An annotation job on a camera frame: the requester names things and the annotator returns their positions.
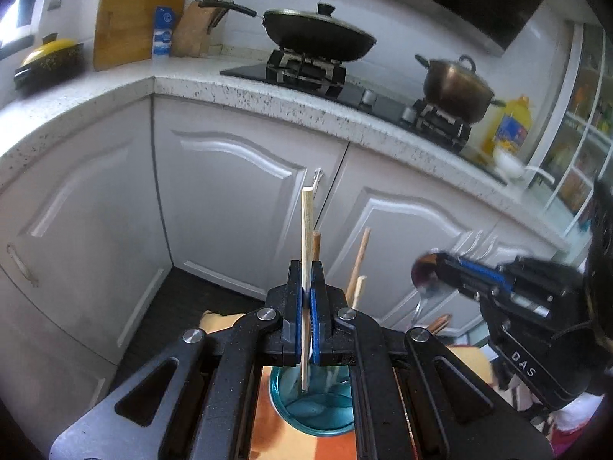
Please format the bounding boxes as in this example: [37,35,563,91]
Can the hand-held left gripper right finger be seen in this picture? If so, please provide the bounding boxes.
[310,261,559,460]

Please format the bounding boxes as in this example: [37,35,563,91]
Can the speckled stone countertop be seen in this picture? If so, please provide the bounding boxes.
[0,45,582,250]

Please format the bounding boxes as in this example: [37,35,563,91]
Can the yellow lidded black pot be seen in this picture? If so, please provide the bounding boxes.
[13,33,85,91]

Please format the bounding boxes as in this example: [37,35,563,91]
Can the brown lidded cooking pot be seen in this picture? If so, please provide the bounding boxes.
[414,54,507,124]

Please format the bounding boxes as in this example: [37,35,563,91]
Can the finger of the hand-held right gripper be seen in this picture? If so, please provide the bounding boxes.
[438,251,513,294]
[447,275,485,304]

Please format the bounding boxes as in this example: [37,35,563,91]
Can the yellow cooking oil bottle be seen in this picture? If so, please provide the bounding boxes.
[481,96,533,159]

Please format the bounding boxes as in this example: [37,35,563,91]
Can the blue white packet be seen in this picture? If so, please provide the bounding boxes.
[152,6,177,58]

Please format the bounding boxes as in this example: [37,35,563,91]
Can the wooden cutting board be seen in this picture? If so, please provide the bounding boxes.
[93,0,186,72]

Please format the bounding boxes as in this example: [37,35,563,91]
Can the pale wooden chopstick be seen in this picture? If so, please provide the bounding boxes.
[300,187,317,392]

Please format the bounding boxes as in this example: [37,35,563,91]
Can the teal rimmed white cup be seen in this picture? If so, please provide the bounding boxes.
[269,364,358,438]

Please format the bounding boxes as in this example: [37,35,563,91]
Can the kitchen window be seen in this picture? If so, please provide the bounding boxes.
[0,0,41,41]

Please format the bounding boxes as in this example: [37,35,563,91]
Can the glass wok lid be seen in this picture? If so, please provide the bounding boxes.
[265,2,360,27]

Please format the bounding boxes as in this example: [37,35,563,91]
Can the black wok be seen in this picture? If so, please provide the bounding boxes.
[198,0,377,63]

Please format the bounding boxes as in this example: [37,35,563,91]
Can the dark ribbed floor mat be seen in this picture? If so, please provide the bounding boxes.
[117,266,288,379]

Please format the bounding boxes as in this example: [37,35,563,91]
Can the wooden knife block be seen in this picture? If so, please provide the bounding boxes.
[170,0,229,58]

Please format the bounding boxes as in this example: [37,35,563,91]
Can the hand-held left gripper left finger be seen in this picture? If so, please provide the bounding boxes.
[50,259,308,460]

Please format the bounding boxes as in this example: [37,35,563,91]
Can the white framed glass door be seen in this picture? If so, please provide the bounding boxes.
[527,19,613,231]

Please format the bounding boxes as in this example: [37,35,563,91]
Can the black gas hob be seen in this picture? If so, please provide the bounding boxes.
[219,49,475,155]

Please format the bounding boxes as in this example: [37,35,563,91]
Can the metal spoon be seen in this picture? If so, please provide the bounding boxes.
[411,249,453,329]

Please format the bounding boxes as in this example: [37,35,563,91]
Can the orange yellow printed blanket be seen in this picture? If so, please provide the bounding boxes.
[198,310,495,460]

